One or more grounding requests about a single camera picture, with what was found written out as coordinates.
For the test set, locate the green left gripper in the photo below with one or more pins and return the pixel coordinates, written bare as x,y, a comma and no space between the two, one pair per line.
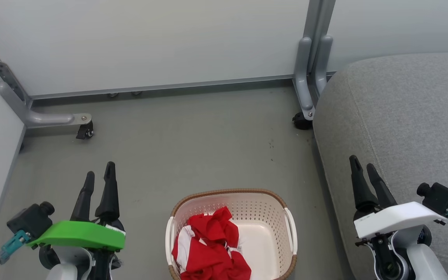
76,235

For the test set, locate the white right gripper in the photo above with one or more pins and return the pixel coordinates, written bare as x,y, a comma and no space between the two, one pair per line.
395,217

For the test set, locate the red garment white stripes label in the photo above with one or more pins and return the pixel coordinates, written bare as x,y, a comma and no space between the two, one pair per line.
208,264

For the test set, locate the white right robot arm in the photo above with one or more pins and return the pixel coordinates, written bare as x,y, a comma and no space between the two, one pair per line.
426,260

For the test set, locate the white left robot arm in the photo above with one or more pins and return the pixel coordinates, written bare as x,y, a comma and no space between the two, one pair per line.
66,266

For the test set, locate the grey fabric sofa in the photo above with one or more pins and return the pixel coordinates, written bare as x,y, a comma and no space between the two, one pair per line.
403,116

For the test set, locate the black caster wheel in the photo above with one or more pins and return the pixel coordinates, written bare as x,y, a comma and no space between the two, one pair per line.
86,131
301,122

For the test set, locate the grey partition foot single bar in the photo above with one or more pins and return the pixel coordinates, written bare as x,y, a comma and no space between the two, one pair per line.
45,118

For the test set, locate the white laundry basket brown rim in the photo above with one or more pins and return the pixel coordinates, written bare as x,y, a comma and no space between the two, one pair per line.
263,233

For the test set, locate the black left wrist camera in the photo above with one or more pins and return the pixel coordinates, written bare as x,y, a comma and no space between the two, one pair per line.
29,219

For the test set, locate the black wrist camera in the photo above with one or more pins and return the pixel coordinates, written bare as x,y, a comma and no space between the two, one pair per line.
441,198
29,219

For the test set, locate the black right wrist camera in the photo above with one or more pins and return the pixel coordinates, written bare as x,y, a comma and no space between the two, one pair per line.
441,198

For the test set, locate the grey partition bottom rail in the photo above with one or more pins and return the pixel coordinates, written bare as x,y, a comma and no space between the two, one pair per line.
161,87
12,171

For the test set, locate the grey partition post double foot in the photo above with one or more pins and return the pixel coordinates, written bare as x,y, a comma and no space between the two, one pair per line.
305,77

